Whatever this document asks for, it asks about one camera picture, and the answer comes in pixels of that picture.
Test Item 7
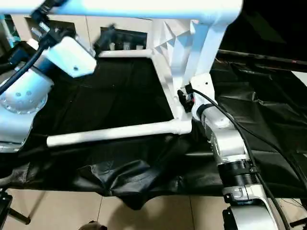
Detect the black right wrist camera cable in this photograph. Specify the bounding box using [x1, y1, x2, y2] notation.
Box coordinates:
[189, 88, 307, 230]

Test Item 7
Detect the dark rounded robot foot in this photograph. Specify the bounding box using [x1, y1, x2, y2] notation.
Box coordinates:
[81, 220, 107, 230]

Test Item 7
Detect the black metal workbench leg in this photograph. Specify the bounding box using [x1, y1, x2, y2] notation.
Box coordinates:
[7, 205, 32, 225]

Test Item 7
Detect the black metal rail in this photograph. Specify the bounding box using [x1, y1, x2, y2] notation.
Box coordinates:
[217, 49, 307, 72]

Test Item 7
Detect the black metal stand foot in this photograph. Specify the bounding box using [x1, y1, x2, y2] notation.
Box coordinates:
[291, 218, 307, 227]

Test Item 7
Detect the black plastic mat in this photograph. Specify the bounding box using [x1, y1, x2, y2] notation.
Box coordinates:
[0, 47, 307, 210]

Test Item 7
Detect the teal plastic stool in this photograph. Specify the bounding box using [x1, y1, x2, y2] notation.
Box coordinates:
[3, 21, 21, 45]

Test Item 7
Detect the white plastic table top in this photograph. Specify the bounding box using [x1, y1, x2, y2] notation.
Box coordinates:
[146, 14, 243, 135]

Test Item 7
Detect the white cabinet with glass doors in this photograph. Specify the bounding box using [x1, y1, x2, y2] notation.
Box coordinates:
[0, 14, 154, 52]

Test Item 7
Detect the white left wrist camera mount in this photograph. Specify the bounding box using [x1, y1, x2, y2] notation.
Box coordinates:
[26, 35, 98, 79]

